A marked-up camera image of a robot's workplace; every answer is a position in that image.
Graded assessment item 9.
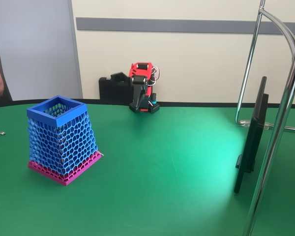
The chrome tube stand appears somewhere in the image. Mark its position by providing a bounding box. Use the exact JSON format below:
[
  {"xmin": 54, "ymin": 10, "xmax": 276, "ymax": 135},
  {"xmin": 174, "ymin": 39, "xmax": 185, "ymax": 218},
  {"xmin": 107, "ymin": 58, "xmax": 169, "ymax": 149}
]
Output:
[{"xmin": 235, "ymin": 0, "xmax": 295, "ymax": 236}]

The green table cloth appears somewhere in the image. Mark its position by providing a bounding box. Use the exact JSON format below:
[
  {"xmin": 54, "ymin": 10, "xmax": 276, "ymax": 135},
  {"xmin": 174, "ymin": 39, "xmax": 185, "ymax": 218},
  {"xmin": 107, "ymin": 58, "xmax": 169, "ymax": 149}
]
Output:
[{"xmin": 0, "ymin": 98, "xmax": 295, "ymax": 236}]

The black perforated arm base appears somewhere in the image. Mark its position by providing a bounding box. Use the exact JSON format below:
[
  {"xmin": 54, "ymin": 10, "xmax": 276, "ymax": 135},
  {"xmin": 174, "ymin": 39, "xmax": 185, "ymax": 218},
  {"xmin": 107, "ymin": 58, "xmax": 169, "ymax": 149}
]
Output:
[{"xmin": 128, "ymin": 102, "xmax": 161, "ymax": 114}]

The clear plastic clip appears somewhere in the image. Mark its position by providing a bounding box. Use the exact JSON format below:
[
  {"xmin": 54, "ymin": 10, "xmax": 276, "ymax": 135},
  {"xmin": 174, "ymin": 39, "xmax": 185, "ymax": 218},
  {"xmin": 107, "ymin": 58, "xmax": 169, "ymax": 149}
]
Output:
[{"xmin": 238, "ymin": 119, "xmax": 271, "ymax": 129}]

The blue and pink mesh basket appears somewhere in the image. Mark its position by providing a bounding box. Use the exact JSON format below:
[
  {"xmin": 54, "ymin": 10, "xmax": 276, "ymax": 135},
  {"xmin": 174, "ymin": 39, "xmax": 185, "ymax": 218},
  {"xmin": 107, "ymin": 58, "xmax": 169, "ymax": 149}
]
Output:
[{"xmin": 26, "ymin": 95, "xmax": 102, "ymax": 186}]

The grey wall rail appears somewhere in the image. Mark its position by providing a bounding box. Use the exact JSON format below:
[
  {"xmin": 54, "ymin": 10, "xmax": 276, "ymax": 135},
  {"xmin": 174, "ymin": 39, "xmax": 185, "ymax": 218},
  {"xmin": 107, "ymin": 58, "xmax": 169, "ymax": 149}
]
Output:
[{"xmin": 76, "ymin": 17, "xmax": 295, "ymax": 35}]

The black flat monitor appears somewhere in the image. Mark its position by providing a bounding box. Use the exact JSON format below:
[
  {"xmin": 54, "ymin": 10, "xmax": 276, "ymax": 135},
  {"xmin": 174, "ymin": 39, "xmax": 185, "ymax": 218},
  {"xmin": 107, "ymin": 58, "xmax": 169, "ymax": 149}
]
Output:
[{"xmin": 233, "ymin": 76, "xmax": 270, "ymax": 195}]

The black plastic tool case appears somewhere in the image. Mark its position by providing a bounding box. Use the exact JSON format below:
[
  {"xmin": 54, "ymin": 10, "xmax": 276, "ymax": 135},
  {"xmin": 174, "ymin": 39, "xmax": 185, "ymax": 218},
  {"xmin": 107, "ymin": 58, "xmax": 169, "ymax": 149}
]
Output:
[{"xmin": 98, "ymin": 77, "xmax": 134, "ymax": 101}]

